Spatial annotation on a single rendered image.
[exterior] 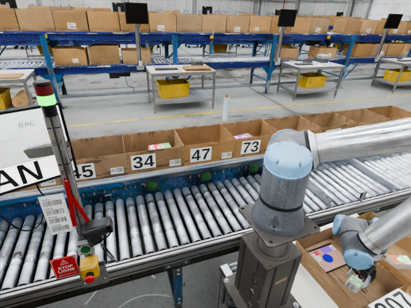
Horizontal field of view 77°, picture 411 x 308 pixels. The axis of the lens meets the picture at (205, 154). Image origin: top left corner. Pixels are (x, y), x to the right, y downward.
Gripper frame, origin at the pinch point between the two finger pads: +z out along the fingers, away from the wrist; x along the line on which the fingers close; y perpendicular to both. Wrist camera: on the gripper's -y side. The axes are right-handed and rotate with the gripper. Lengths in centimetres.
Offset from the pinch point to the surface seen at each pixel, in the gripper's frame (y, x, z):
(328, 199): -43, -43, 1
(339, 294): 16.5, -0.4, -2.8
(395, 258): -27.2, 4.7, -1.1
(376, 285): -7.6, 6.0, 3.1
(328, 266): 3.7, -12.6, 1.9
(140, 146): 45, -150, -15
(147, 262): 77, -68, 7
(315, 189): -46, -55, 1
